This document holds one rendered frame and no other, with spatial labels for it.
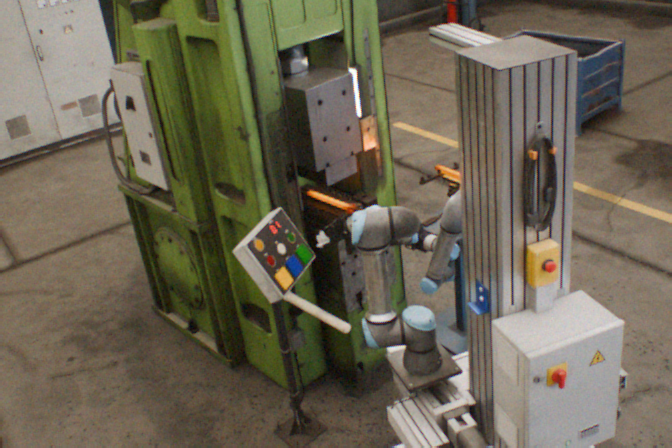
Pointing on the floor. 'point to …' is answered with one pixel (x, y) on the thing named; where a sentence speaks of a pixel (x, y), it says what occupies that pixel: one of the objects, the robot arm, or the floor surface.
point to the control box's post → (287, 358)
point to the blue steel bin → (591, 71)
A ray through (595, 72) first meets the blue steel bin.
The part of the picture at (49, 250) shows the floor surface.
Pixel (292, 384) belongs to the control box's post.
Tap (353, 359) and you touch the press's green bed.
